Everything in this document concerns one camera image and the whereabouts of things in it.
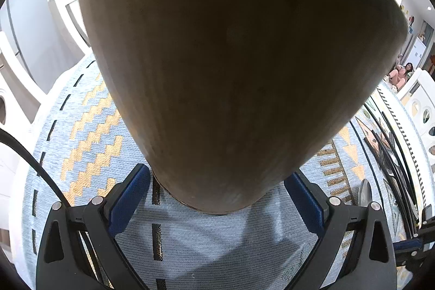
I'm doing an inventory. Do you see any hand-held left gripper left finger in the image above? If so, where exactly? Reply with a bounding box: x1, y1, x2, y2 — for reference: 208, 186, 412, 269
36, 164, 152, 290

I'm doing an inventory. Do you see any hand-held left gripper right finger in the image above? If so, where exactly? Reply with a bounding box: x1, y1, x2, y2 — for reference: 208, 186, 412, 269
284, 171, 398, 290

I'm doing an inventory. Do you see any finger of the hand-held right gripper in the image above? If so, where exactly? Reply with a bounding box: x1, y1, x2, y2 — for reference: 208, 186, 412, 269
392, 239, 424, 253

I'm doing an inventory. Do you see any metal spoon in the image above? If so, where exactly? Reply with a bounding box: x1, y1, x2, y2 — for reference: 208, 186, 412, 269
357, 179, 373, 207

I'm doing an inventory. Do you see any black chopstick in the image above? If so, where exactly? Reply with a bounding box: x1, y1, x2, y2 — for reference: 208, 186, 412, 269
381, 111, 420, 209
377, 137, 420, 233
362, 102, 408, 205
371, 130, 417, 236

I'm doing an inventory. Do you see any bamboo utensil holder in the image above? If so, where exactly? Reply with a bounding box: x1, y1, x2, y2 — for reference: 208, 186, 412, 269
77, 0, 410, 215

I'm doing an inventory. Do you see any blue patterned woven mat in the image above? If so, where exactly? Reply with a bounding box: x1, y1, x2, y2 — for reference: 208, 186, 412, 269
25, 59, 422, 290

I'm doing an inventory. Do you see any pale floral tablecloth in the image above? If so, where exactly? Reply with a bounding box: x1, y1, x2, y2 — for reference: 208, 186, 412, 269
8, 66, 99, 290

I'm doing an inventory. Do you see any white carved chair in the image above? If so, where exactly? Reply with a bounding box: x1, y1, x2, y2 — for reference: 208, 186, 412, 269
0, 32, 46, 127
396, 67, 435, 161
48, 0, 99, 56

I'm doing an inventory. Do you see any person sitting in background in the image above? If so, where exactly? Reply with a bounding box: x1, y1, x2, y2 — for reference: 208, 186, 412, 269
387, 62, 414, 92

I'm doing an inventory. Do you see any grey refrigerator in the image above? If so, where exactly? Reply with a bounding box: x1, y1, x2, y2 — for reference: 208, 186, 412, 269
0, 0, 85, 83

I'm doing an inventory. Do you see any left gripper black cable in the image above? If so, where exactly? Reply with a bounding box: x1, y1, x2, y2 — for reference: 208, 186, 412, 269
0, 129, 73, 209

